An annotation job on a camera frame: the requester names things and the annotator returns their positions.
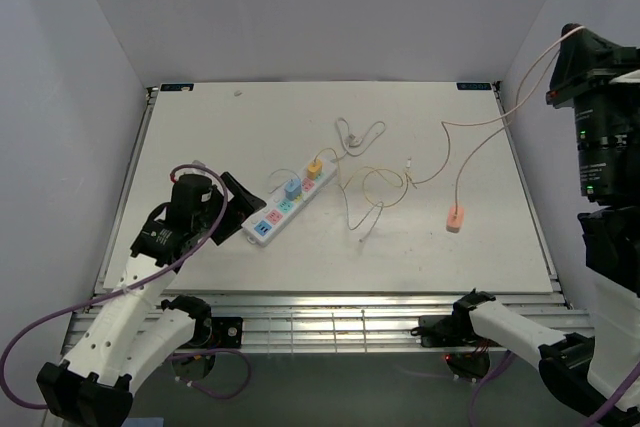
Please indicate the blue label left corner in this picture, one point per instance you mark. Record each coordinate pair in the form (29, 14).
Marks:
(176, 87)

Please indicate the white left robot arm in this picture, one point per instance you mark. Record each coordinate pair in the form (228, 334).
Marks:
(137, 329)

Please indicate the blue label right corner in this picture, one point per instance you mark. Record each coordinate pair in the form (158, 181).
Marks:
(474, 86)

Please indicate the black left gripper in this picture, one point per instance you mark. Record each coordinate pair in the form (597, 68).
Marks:
(241, 204)

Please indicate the white colourful power strip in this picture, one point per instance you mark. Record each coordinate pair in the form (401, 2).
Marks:
(262, 227)

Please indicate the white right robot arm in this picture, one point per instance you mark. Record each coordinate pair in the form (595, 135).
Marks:
(596, 376)

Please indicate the blue label corner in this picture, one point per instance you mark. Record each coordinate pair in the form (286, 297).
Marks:
(474, 86)
(176, 87)

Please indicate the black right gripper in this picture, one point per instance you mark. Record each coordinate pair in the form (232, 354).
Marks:
(584, 60)

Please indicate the pink charger plug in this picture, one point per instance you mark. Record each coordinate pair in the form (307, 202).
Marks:
(455, 218)

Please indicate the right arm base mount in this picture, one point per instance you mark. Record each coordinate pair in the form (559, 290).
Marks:
(455, 329)

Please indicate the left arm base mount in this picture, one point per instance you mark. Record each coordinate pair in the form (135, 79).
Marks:
(209, 331)

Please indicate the yellow charger plug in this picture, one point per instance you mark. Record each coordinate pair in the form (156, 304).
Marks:
(314, 169)

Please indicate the blue charger plug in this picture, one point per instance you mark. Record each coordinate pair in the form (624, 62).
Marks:
(293, 189)

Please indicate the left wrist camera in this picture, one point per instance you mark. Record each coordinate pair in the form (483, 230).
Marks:
(194, 167)

